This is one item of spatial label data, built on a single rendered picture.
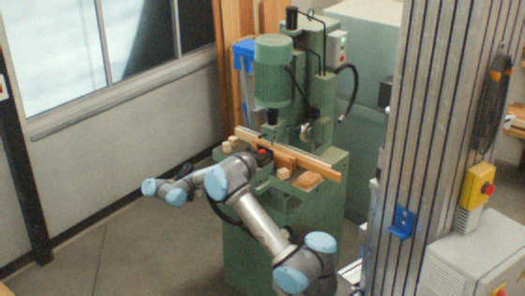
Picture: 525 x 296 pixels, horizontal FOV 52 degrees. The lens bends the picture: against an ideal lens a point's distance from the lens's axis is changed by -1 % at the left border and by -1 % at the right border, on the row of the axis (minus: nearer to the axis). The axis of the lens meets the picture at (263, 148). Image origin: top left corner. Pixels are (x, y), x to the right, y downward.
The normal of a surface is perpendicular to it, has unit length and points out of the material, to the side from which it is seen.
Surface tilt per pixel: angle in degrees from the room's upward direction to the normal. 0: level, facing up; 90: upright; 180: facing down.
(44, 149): 90
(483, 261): 0
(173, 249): 0
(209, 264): 1
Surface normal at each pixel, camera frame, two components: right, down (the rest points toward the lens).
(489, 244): 0.00, -0.86
